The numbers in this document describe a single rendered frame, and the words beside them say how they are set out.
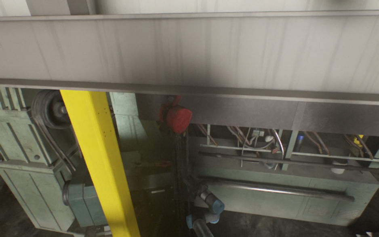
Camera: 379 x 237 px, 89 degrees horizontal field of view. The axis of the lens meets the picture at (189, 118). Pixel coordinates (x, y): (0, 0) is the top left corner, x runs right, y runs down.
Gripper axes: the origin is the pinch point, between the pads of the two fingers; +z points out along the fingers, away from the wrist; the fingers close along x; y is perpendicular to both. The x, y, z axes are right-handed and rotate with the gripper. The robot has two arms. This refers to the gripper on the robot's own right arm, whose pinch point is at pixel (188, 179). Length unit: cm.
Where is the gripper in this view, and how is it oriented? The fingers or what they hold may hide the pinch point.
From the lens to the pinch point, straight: 145.8
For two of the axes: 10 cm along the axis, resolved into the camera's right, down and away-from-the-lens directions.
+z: -6.3, -3.7, 6.9
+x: 7.8, -3.2, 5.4
